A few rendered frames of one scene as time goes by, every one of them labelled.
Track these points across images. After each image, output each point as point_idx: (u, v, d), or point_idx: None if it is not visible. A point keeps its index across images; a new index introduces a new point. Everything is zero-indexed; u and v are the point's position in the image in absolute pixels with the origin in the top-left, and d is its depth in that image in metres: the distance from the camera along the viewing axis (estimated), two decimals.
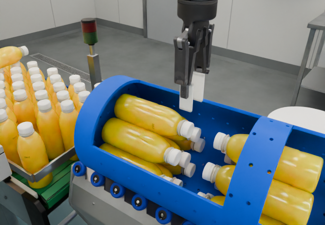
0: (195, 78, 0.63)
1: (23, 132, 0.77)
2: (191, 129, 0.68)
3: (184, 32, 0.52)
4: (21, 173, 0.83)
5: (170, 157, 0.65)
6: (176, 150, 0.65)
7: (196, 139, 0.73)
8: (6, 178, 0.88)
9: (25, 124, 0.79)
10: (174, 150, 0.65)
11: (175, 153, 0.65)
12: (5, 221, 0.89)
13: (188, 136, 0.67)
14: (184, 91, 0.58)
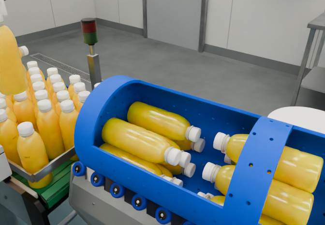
0: None
1: (23, 132, 0.77)
2: None
3: None
4: (21, 173, 0.83)
5: (170, 157, 0.65)
6: (176, 150, 0.65)
7: (196, 139, 0.73)
8: (6, 178, 0.88)
9: (25, 124, 0.79)
10: (174, 150, 0.65)
11: (175, 153, 0.65)
12: (5, 221, 0.89)
13: None
14: None
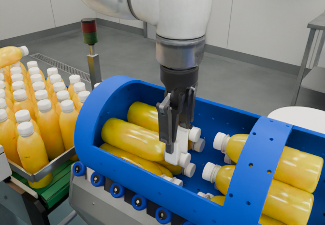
0: (179, 132, 0.65)
1: (23, 132, 0.77)
2: (23, 112, 0.84)
3: (167, 98, 0.54)
4: (21, 173, 0.83)
5: None
6: None
7: (196, 139, 0.73)
8: (6, 178, 0.88)
9: (25, 124, 0.79)
10: None
11: None
12: (5, 221, 0.89)
13: (20, 115, 0.82)
14: (169, 147, 0.60)
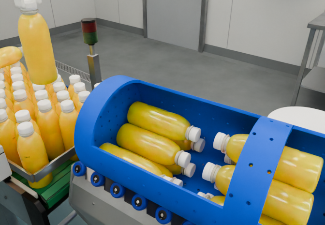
0: None
1: (23, 132, 0.77)
2: (23, 112, 0.84)
3: None
4: (21, 173, 0.83)
5: None
6: None
7: (196, 139, 0.73)
8: (6, 178, 0.88)
9: (25, 124, 0.79)
10: None
11: None
12: (5, 221, 0.89)
13: (20, 115, 0.82)
14: None
